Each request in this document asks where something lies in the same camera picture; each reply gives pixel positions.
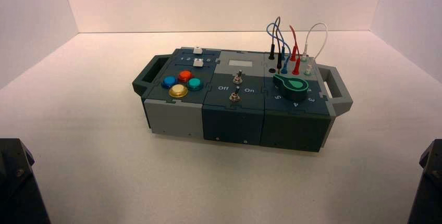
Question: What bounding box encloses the green push button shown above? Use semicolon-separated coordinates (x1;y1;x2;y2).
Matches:
187;78;204;92

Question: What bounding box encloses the red push button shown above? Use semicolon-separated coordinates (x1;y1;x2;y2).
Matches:
178;70;194;84

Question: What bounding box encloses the yellow push button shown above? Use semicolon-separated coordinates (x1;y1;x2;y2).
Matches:
168;84;189;99

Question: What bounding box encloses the blue push button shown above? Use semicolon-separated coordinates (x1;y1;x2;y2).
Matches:
161;76;179;90

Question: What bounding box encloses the grey and teal control box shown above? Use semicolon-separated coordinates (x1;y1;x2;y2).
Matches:
132;47;353;153

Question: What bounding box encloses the small grey display screen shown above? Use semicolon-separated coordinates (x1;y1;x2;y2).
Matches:
228;59;253;67

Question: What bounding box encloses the green rotary selector knob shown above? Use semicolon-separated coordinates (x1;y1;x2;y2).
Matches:
273;74;310;102

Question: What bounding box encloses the blue jumper cable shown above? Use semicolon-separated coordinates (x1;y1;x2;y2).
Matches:
266;22;291;74

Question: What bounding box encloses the black jumper cable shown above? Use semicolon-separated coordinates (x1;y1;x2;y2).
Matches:
268;16;283;70

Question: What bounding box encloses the red jumper cable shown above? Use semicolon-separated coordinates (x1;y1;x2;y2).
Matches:
289;24;301;76

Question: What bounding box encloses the white jumper cable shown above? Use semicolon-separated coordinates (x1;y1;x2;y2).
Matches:
301;22;329;77

